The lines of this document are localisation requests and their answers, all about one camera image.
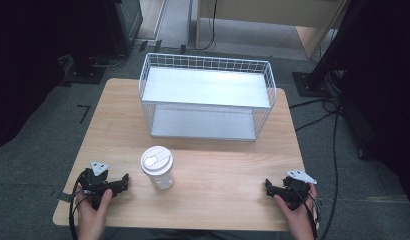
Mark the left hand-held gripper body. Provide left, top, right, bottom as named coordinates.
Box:
left=78, top=161, right=118, bottom=211

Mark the black stand base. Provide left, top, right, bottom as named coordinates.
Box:
left=62, top=54, right=107, bottom=85
left=291, top=71, right=334, bottom=99

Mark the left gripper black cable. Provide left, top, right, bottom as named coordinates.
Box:
left=68, top=170, right=89, bottom=240

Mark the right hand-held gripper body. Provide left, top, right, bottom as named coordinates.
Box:
left=271, top=169, right=318, bottom=212

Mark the black cabinet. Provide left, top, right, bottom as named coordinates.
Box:
left=102, top=0, right=144, bottom=57

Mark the white wire shelf rack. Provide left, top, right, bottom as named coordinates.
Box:
left=138, top=52, right=278, bottom=143

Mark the black floor cable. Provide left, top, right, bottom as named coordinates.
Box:
left=288, top=96, right=342, bottom=240

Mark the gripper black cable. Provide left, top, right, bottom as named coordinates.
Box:
left=68, top=170, right=89, bottom=240
left=289, top=184, right=322, bottom=240

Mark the person's right hand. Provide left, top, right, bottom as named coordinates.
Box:
left=272, top=183, right=319, bottom=240

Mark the white lidded cup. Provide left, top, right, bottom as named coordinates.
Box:
left=140, top=145, right=176, bottom=191

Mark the black hanging cable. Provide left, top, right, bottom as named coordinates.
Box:
left=196, top=0, right=218, bottom=52

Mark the wooden desk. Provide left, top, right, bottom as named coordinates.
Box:
left=195, top=0, right=349, bottom=60

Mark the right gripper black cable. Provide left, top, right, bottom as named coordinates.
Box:
left=289, top=184, right=322, bottom=240

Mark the person's left hand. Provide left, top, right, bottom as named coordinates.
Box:
left=75, top=187, right=113, bottom=240

